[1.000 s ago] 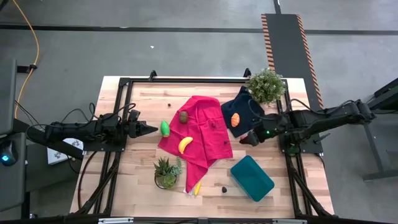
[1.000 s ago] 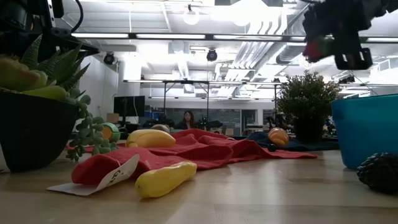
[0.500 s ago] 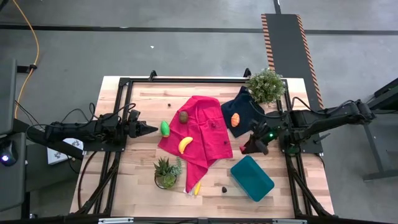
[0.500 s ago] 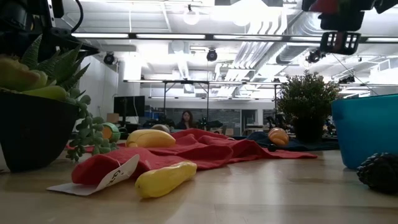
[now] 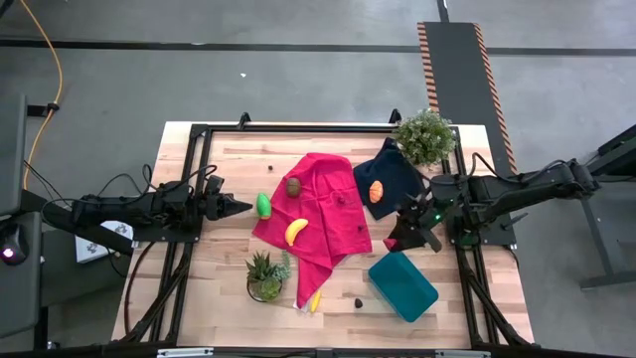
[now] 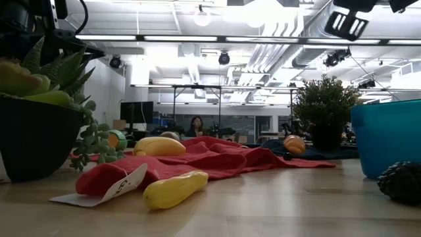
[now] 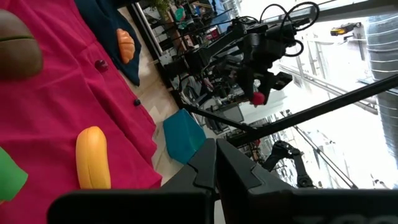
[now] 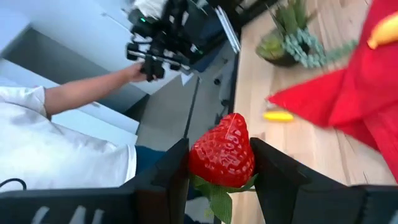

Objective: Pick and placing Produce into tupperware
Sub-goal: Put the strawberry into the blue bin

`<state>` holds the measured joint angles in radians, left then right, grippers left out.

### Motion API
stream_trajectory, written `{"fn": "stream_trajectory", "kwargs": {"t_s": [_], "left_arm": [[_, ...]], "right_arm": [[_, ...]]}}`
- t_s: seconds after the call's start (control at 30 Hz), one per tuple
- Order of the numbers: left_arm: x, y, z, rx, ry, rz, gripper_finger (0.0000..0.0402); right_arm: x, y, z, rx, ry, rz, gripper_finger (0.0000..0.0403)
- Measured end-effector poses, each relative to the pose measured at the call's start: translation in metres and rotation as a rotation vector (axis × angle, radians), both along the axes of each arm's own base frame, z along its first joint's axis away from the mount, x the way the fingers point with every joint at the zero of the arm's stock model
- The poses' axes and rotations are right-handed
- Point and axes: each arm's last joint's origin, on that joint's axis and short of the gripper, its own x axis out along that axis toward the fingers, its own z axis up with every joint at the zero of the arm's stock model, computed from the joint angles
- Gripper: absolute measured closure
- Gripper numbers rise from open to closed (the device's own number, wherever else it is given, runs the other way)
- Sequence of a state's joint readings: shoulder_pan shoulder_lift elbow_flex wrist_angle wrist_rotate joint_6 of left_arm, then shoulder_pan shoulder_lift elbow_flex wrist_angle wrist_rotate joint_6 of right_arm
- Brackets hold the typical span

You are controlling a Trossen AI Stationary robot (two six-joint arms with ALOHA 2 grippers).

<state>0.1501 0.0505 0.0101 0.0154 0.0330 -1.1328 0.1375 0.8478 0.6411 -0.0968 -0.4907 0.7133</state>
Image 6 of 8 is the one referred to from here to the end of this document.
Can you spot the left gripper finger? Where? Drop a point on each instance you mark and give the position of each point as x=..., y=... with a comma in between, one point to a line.
x=82, y=46

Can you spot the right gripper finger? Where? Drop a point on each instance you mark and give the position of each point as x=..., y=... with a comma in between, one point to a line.
x=399, y=5
x=347, y=25

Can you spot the green toy cucumber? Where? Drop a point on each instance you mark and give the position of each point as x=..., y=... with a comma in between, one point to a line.
x=120, y=141

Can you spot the brown toy kiwi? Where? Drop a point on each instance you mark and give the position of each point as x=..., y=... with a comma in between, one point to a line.
x=170, y=135

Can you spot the yellow toy banana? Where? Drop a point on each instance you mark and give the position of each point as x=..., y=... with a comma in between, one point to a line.
x=158, y=147

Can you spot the orange striped toy onion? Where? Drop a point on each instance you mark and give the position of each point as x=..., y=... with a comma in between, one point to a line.
x=294, y=145

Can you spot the small dark toy berry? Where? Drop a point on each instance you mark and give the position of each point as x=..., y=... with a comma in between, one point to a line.
x=287, y=156

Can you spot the dark pine cone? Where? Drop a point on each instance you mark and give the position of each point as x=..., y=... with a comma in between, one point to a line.
x=401, y=182

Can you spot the teal plastic tupperware container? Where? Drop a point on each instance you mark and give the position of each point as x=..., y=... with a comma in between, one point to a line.
x=388, y=138

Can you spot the large black ceiling spotlight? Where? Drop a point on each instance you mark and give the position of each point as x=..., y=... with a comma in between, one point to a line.
x=335, y=58

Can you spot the black computer monitor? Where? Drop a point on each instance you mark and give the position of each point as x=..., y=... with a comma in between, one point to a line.
x=136, y=112

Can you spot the bushy green potted plant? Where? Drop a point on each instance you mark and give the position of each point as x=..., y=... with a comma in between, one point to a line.
x=324, y=108

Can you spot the cardboard box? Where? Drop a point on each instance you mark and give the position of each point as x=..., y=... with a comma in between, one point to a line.
x=119, y=125

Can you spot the overhead light bar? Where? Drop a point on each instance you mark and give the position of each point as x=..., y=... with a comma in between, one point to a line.
x=181, y=38

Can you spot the succulent plant in black pot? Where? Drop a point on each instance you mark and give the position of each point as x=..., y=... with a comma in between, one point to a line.
x=33, y=138

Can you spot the white globe ceiling lamp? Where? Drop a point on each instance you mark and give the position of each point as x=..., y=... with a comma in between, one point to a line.
x=202, y=18

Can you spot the navy blue cloth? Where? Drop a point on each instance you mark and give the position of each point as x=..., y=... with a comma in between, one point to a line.
x=315, y=154

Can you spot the person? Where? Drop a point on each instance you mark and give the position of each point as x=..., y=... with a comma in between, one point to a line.
x=196, y=126

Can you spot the yellow toy squash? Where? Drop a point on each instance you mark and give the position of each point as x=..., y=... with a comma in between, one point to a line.
x=171, y=191

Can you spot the red cloth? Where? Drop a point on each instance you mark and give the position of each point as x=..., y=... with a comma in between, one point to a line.
x=210, y=158

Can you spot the black background workstation frame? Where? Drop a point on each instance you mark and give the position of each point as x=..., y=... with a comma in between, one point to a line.
x=197, y=87

